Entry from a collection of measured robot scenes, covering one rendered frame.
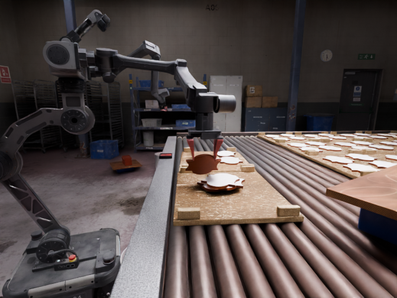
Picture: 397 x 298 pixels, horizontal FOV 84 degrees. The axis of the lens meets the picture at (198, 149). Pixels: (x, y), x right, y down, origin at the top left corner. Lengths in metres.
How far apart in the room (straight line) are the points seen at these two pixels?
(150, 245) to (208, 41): 6.08
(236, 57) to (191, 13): 1.57
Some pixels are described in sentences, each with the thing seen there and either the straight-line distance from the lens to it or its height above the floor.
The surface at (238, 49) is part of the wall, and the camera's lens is 6.47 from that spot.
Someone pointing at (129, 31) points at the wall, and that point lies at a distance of 6.71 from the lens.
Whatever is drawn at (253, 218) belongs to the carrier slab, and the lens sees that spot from 0.63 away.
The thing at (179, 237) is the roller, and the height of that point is 0.92.
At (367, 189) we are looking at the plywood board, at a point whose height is 1.04.
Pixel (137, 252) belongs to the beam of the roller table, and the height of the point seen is 0.92.
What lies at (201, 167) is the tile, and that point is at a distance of 0.78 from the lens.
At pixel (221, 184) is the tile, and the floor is 0.97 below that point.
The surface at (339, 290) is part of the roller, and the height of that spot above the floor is 0.91.
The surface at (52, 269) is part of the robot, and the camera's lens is 1.78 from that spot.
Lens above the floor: 1.23
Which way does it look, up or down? 12 degrees down
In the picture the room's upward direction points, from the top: straight up
